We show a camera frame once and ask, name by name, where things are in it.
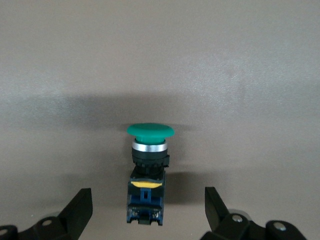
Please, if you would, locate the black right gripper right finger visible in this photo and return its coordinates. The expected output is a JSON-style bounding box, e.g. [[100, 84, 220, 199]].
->
[[201, 186, 310, 240]]

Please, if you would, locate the green push button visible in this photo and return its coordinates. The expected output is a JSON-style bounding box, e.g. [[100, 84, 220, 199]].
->
[[126, 122, 176, 227]]

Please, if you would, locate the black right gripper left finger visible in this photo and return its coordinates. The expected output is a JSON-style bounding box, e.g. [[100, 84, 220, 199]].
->
[[0, 187, 94, 240]]

